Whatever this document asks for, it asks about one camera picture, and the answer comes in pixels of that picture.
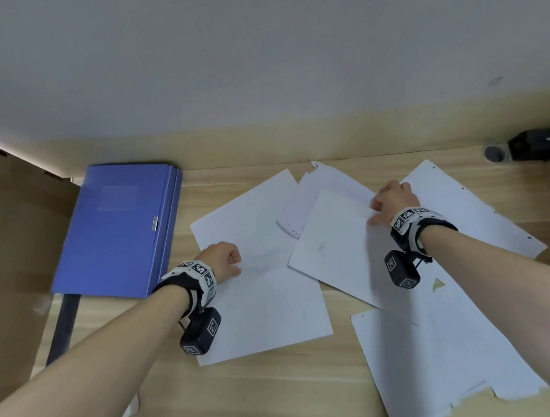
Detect grey round cable grommet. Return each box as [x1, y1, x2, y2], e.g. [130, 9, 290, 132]
[483, 144, 506, 164]

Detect large white paper sheet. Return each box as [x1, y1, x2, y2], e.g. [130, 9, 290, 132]
[187, 167, 335, 367]

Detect person's left forearm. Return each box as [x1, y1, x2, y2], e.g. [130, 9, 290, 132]
[0, 283, 198, 417]

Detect person's right forearm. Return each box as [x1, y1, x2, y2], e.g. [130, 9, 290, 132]
[417, 217, 550, 417]

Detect black device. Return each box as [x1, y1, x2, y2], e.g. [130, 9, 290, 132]
[506, 127, 550, 164]

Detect brown cardboard panel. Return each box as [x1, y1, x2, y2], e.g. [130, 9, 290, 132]
[0, 130, 93, 410]

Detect person's right hand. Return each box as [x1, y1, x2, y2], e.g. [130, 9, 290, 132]
[365, 179, 422, 227]

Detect torn white paper sheet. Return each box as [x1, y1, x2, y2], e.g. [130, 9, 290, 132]
[272, 157, 380, 241]

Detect person's left hand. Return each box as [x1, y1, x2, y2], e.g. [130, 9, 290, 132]
[194, 241, 244, 286]

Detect ragged-edged white paper sheet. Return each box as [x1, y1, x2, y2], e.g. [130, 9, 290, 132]
[402, 257, 550, 408]

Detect black marker wrist camera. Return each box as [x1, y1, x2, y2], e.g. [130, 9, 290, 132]
[380, 204, 462, 291]
[151, 259, 224, 358]

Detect hole-punched white paper sheet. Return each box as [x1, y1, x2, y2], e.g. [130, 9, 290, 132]
[399, 153, 548, 267]

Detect blue file box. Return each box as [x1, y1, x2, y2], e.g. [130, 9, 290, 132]
[44, 159, 191, 305]

